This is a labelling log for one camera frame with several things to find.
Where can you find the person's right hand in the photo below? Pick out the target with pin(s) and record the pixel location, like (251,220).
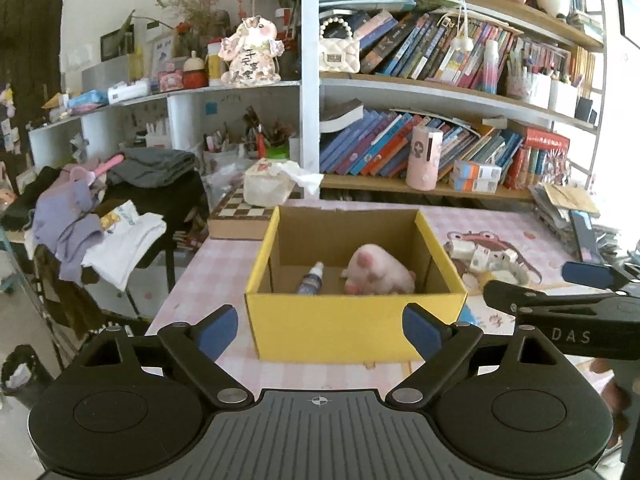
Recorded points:
(614,392)

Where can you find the thick open book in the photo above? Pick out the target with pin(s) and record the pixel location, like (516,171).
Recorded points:
(342,116)

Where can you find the chessboard box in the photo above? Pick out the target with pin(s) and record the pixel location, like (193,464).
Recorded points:
(240,212)

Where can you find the blue wipes pack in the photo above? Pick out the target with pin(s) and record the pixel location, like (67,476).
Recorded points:
(87,100)

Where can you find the dark smartphone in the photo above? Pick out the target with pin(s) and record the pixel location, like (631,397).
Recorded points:
(586,235)

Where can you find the white storage container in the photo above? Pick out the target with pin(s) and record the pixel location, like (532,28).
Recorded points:
(564,96)

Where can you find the white printed shirt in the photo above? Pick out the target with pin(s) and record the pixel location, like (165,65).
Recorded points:
(125,245)

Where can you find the white flat box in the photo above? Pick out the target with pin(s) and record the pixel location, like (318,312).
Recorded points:
(129,92)

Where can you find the dried flower bouquet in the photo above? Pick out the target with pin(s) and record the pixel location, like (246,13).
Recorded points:
(200,5)

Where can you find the pink cylindrical holder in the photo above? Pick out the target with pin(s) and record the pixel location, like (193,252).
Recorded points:
(424,157)

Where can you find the pink plush toy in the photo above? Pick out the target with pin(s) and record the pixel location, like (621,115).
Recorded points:
(377,272)

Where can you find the red boxed book set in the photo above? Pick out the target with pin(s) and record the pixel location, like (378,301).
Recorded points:
(540,160)

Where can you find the white quilted handbag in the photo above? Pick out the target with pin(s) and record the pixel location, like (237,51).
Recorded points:
(340,52)

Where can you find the pen cup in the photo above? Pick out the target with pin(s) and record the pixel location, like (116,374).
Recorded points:
(220,149)

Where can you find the yellow cardboard box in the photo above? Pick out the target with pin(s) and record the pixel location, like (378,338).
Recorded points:
(325,325)

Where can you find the pink tin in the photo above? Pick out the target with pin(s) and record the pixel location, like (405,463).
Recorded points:
(171,81)

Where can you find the green brush holder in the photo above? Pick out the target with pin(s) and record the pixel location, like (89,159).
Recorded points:
(272,152)

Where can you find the white pen holder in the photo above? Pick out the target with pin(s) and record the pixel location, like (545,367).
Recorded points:
(530,87)

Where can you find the white desk shelf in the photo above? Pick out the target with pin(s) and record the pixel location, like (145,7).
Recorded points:
(100,127)

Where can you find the dark grey folded clothing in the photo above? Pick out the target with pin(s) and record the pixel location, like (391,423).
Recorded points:
(150,165)

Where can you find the tissue box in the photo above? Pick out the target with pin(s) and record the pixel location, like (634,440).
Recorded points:
(267,185)

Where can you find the purple clothing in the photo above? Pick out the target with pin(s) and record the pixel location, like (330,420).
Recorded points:
(70,230)

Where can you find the small spray bottle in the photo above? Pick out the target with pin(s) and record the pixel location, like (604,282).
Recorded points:
(311,280)

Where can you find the black picture frame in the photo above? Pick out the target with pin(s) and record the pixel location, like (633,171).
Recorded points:
(116,46)

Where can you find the black trash bin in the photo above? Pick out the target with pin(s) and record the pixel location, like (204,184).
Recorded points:
(25,375)

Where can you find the pink gradient bottle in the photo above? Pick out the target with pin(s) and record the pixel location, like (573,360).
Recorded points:
(491,67)

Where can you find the white and wood bookshelf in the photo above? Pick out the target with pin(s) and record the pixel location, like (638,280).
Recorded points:
(310,60)

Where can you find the stack of papers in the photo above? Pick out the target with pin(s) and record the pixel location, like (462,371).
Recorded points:
(555,205)

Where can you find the row of colourful books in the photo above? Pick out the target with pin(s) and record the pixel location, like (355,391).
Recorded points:
(430,45)
(380,145)

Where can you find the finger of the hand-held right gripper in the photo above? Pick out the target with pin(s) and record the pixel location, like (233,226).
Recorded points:
(530,296)
(589,275)

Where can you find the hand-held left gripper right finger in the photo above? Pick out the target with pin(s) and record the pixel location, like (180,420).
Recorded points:
(419,328)

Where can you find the white charger adapter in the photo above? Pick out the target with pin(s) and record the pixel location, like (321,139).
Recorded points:
(459,249)

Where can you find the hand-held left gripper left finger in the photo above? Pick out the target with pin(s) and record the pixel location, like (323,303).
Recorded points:
(220,329)

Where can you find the orange and white small box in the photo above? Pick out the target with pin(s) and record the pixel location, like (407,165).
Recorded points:
(474,185)
(477,169)

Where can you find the pink hairbrush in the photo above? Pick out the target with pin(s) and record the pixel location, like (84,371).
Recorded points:
(97,169)

